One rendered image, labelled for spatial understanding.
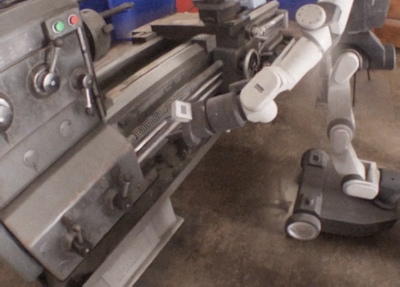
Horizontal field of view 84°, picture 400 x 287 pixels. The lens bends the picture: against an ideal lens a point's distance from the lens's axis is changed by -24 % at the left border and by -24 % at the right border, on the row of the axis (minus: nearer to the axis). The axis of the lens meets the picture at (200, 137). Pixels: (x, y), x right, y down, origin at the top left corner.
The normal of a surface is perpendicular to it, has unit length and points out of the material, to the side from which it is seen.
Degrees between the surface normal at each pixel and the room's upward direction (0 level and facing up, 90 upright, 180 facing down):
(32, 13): 45
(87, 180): 32
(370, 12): 89
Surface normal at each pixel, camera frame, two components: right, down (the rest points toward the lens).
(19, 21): 0.53, -0.39
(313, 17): -0.51, -0.26
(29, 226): 0.37, -0.54
